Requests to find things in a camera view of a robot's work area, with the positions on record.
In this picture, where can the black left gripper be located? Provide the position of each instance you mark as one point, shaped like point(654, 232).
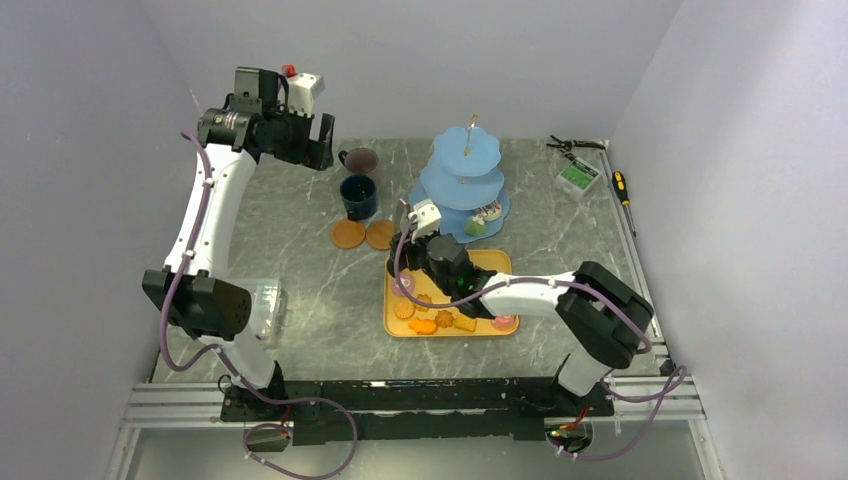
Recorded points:
point(317, 154)

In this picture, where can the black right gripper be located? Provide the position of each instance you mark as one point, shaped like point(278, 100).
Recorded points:
point(408, 249)

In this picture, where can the purple cupcake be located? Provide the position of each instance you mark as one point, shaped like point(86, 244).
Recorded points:
point(401, 284)

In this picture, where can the round orange cookie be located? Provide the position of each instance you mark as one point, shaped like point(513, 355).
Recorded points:
point(403, 309)

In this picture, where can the green cupcake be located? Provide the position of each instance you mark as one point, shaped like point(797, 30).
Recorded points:
point(475, 226)

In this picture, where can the dark orange swirl cookie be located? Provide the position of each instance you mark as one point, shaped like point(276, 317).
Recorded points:
point(444, 319)

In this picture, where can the square cracker biscuit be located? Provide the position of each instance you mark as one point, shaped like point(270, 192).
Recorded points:
point(465, 323)

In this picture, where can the chocolate white sprinkled donut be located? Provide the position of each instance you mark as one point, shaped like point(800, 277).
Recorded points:
point(489, 212)

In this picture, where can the blue three-tier cake stand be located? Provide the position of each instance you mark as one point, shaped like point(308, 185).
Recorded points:
point(461, 175)

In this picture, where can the pink cupcake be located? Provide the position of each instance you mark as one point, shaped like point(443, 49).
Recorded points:
point(505, 323)

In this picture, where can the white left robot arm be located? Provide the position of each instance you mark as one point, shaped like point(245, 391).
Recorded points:
point(267, 113)

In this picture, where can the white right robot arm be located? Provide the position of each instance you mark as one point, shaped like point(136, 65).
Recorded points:
point(608, 319)

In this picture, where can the right wooden coaster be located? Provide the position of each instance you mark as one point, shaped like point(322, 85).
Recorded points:
point(379, 234)

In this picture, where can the wooden coaster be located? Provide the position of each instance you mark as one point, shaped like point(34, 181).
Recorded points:
point(379, 234)
point(347, 234)

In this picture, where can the yellow serving tray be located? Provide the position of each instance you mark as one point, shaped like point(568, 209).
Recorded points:
point(489, 259)

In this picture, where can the left wooden coaster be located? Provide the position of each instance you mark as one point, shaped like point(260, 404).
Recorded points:
point(347, 234)

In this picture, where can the purple-grey mug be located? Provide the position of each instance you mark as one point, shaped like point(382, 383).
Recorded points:
point(359, 161)

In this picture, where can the orange fish-shaped cookie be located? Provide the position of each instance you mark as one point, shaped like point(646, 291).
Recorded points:
point(423, 326)

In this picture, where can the dark blue mug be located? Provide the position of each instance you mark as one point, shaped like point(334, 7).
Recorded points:
point(359, 197)

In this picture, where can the clear plastic screw box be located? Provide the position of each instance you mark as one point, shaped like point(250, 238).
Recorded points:
point(268, 308)

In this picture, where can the green white electronic box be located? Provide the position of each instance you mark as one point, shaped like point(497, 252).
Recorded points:
point(577, 178)

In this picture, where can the black pliers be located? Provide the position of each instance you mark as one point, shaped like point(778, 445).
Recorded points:
point(568, 146)

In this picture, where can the yellow black screwdriver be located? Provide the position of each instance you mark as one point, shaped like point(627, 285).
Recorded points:
point(620, 188)

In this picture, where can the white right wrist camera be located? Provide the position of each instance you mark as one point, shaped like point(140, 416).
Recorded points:
point(423, 219)

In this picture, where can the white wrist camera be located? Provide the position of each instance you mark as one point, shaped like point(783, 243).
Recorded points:
point(303, 90)
point(423, 219)

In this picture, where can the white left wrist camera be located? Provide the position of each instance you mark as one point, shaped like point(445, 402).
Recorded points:
point(303, 90)

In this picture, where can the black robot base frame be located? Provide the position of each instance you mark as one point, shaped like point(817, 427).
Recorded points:
point(521, 408)

